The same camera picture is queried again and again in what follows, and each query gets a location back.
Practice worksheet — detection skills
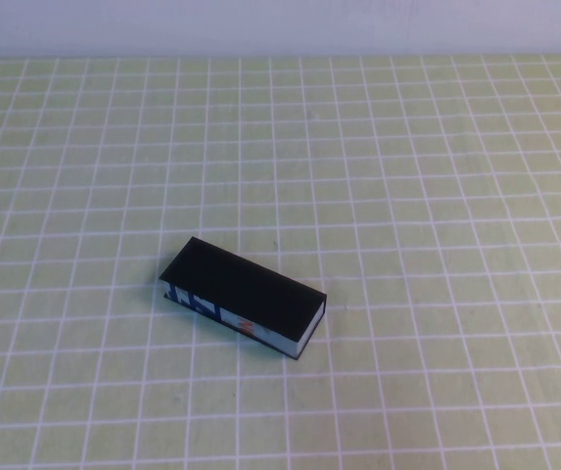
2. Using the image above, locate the black printed glasses case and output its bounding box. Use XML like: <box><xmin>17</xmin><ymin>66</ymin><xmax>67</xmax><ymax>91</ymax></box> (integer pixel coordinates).
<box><xmin>159</xmin><ymin>236</ymin><xmax>330</xmax><ymax>363</ymax></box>

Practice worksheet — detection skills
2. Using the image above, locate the green checked tablecloth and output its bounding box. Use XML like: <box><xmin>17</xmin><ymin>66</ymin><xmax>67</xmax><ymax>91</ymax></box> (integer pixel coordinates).
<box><xmin>0</xmin><ymin>52</ymin><xmax>561</xmax><ymax>470</ymax></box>

